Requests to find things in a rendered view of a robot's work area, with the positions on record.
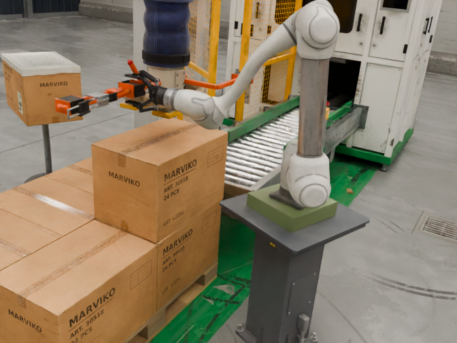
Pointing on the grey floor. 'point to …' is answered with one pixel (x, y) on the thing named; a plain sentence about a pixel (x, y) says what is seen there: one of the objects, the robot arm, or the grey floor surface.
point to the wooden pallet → (174, 306)
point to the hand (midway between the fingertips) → (130, 88)
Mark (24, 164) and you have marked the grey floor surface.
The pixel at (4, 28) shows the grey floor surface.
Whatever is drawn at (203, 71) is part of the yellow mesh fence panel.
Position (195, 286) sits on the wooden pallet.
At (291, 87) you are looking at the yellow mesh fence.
